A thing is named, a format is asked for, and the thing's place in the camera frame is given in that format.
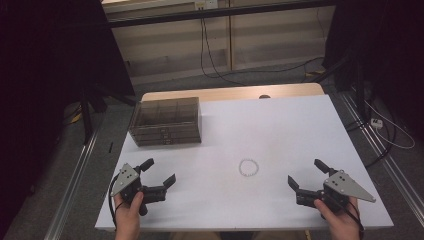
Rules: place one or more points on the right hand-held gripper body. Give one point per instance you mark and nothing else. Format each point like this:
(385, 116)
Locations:
(343, 185)

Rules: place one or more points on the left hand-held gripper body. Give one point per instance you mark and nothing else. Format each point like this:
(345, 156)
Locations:
(133, 186)

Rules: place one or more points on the smoky clear drawer box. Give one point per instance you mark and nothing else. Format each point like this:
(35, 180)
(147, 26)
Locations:
(166, 116)

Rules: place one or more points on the person's left hand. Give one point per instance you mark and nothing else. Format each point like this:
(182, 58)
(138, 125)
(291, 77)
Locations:
(128, 220)

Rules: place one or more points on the person's right hand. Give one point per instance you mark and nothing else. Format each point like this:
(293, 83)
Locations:
(343, 226)

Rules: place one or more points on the small black floor object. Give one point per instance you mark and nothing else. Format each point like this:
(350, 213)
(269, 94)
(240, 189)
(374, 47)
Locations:
(110, 147)

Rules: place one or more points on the white table sheet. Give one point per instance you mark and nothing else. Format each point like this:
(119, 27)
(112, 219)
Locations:
(266, 133)

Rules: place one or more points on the white power strip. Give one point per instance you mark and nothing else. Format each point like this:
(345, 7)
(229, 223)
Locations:
(376, 123)

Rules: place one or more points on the black metal stand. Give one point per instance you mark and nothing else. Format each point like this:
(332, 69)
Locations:
(359, 90)
(87, 120)

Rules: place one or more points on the wooden table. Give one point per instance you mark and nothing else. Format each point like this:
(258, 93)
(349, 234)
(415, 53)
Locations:
(233, 91)

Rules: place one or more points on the narrow black curtain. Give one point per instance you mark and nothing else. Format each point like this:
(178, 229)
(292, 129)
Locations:
(393, 50)

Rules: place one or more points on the wide black curtain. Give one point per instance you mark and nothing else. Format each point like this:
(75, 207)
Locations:
(50, 66)

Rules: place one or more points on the black horizontal bar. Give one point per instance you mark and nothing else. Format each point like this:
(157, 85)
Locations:
(216, 13)

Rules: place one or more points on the aluminium floor rail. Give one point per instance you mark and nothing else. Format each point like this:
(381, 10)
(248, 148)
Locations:
(383, 160)
(68, 196)

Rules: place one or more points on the white wall socket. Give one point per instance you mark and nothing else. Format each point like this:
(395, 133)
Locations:
(206, 4)

